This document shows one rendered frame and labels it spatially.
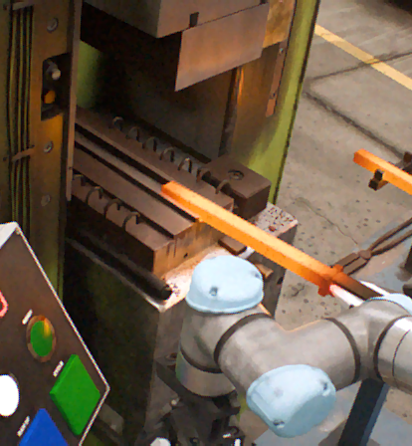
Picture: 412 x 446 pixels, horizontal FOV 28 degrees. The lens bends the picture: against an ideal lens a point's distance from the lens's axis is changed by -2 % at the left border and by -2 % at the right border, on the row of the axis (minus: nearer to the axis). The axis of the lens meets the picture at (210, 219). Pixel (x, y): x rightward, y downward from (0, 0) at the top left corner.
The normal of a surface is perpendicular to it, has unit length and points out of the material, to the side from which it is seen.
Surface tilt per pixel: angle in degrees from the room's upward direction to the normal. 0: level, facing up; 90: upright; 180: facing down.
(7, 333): 60
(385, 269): 0
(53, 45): 90
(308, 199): 0
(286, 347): 0
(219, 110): 90
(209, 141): 90
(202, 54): 90
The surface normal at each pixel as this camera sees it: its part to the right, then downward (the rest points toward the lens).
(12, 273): 0.89, -0.16
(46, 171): 0.75, 0.47
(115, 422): -0.33, -0.33
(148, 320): -0.65, 0.38
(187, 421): 0.14, -0.79
